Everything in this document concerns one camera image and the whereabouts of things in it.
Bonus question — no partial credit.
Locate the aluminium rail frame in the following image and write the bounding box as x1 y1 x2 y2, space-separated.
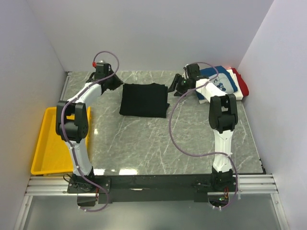
14 174 290 230

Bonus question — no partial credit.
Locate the black base beam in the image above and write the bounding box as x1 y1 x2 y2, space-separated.
67 174 237 207

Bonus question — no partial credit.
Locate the yellow plastic tray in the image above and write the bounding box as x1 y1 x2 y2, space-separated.
30 106 93 175

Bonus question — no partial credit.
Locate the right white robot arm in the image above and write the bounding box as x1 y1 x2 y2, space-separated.
168 62 238 191

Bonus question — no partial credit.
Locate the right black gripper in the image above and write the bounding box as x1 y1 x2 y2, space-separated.
166 74 190 98

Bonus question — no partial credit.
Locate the black t-shirt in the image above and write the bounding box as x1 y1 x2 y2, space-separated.
119 83 169 118

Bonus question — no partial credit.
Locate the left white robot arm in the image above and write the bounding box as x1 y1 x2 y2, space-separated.
56 61 123 193

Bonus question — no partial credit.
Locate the folded blue printed t-shirt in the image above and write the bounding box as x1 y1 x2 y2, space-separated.
200 66 239 94

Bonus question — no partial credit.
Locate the folded white t-shirt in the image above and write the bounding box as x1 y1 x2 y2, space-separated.
196 69 243 104

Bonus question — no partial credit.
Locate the folded red t-shirt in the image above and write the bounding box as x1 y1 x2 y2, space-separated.
231 68 249 97

